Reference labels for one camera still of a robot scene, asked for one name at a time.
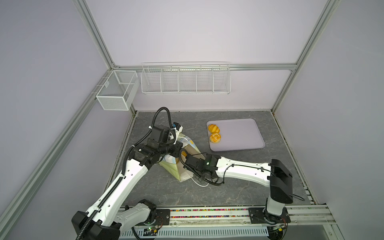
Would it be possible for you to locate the floral paper gift bag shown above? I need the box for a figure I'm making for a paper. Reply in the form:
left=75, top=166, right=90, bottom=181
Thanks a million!
left=159, top=134, right=208, bottom=187

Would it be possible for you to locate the yellow fake bread roll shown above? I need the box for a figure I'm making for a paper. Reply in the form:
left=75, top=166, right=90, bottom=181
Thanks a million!
left=208, top=124, right=220, bottom=134

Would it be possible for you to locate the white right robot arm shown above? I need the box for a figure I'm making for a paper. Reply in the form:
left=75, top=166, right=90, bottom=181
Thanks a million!
left=180, top=153, right=293, bottom=217

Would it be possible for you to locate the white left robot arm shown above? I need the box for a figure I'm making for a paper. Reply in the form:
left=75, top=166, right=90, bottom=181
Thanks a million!
left=72, top=123, right=183, bottom=240

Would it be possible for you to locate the lavender plastic tray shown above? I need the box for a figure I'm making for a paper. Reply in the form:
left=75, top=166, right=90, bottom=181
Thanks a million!
left=206, top=119, right=265, bottom=152

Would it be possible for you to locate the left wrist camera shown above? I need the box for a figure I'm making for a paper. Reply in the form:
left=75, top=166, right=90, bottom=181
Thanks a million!
left=171, top=122, right=183, bottom=141

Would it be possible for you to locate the aluminium mounting rail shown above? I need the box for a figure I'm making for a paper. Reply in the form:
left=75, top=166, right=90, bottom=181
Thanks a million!
left=120, top=205, right=343, bottom=240

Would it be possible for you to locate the long white wire basket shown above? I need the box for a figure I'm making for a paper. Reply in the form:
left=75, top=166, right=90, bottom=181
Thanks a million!
left=141, top=62, right=232, bottom=95

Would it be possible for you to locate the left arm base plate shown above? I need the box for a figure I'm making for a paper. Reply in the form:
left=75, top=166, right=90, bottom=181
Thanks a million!
left=136, top=209, right=171, bottom=226

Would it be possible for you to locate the white mesh wall box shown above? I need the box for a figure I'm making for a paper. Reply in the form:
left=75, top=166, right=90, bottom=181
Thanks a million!
left=96, top=70, right=140, bottom=111

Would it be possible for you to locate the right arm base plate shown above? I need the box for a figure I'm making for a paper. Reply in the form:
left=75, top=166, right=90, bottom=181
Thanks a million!
left=248, top=207, right=291, bottom=225

